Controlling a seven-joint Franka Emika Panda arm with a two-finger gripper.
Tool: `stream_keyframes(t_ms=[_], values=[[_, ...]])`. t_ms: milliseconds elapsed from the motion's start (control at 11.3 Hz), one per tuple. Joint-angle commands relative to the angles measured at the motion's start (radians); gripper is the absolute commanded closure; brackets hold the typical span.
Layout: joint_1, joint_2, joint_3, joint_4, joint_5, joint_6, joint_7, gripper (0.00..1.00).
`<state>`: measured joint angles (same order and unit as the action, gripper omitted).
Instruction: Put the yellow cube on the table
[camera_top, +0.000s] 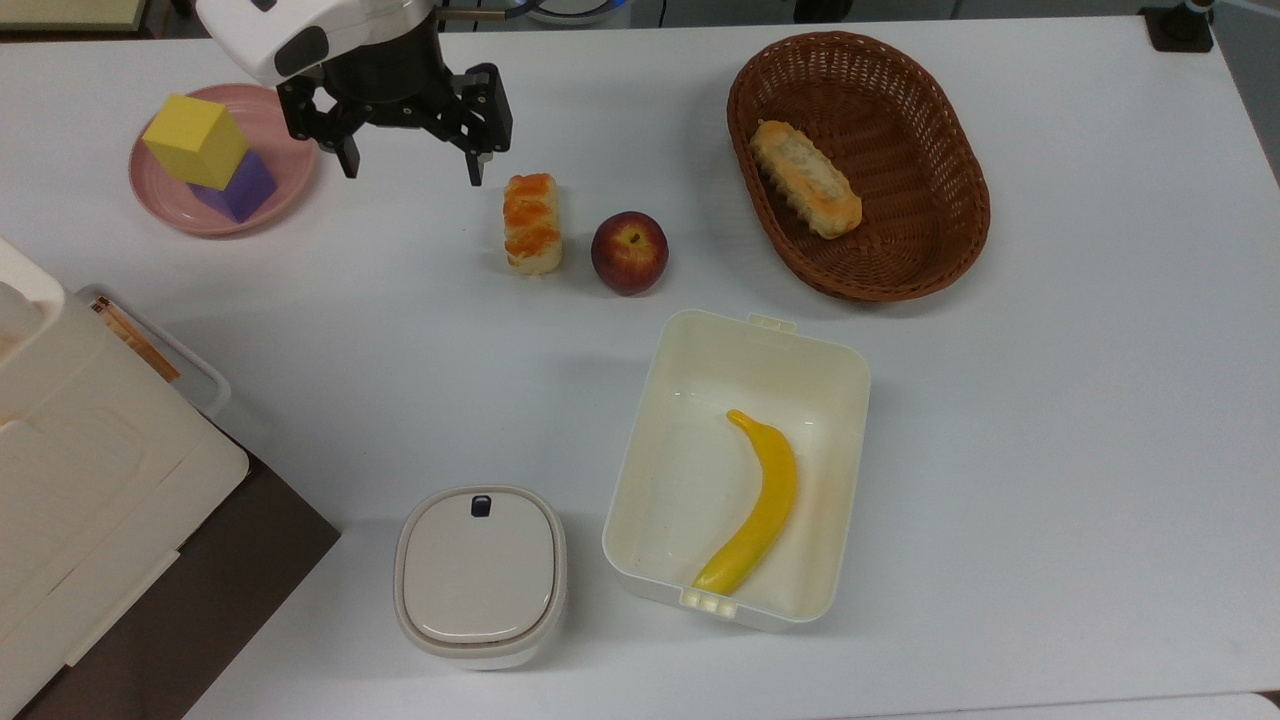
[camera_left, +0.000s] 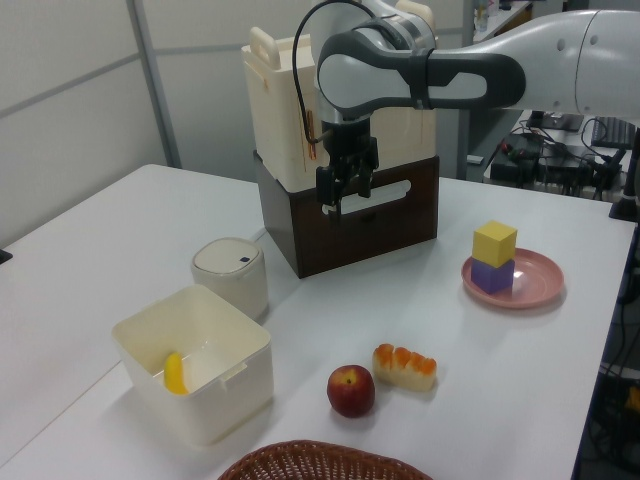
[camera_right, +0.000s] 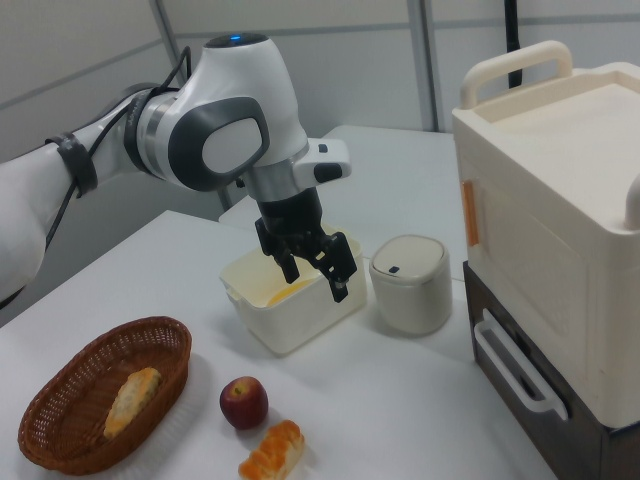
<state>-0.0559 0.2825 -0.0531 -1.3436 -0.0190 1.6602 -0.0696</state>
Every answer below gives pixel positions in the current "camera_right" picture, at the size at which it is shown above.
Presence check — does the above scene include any brown wicker basket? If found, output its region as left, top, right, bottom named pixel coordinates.
left=17, top=315, right=193, bottom=476

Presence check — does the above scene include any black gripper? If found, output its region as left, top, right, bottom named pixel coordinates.
left=255, top=187, right=357, bottom=304

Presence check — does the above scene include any orange cabinet door handle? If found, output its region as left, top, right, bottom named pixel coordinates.
left=461, top=179, right=482, bottom=247

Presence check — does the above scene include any cream plastic cabinet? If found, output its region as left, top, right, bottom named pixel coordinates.
left=451, top=39, right=640, bottom=431

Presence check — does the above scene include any white square plastic container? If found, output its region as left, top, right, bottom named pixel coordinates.
left=219, top=223, right=369, bottom=357

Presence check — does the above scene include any orange glazed bread loaf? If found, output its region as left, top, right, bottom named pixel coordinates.
left=237, top=419, right=306, bottom=480

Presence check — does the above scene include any black cable strap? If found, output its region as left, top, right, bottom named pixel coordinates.
left=44, top=131, right=99, bottom=199

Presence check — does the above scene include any long bread roll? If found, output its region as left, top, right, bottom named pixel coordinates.
left=102, top=366, right=163, bottom=440

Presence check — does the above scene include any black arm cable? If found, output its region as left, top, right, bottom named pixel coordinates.
left=43, top=45, right=194, bottom=251

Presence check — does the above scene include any black vertical pole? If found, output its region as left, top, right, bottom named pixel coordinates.
left=501, top=0, right=524, bottom=89

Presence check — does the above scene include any small white lidded bin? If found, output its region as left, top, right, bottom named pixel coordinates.
left=368, top=234, right=454, bottom=336

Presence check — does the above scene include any dark brown drawer unit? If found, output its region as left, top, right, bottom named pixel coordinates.
left=461, top=261, right=640, bottom=480

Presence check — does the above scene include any yellow cube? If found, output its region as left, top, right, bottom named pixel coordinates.
left=266, top=281, right=312, bottom=307

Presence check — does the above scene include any red apple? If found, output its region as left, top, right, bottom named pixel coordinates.
left=219, top=375, right=270, bottom=431

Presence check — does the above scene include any white drawer handle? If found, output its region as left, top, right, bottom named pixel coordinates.
left=472, top=319, right=570, bottom=422

